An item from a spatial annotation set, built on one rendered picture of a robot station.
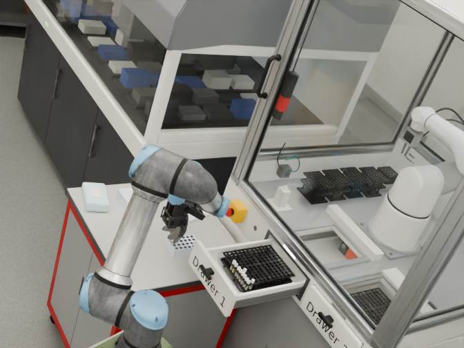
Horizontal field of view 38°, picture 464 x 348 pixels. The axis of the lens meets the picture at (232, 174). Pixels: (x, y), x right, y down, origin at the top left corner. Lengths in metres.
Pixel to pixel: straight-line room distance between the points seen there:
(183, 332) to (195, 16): 1.27
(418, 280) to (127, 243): 0.88
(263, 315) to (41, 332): 1.08
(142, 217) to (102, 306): 0.28
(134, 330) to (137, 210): 0.35
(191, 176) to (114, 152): 1.51
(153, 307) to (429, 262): 0.83
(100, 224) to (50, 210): 1.29
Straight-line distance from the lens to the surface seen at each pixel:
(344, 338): 2.39
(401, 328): 2.22
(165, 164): 1.92
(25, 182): 4.13
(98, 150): 3.57
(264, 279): 2.45
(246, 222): 2.76
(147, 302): 1.98
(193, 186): 1.91
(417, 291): 2.15
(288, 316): 2.63
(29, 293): 3.44
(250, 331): 2.86
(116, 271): 1.99
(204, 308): 2.74
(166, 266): 2.57
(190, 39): 2.77
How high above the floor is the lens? 2.41
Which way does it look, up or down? 31 degrees down
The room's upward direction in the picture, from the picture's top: 20 degrees clockwise
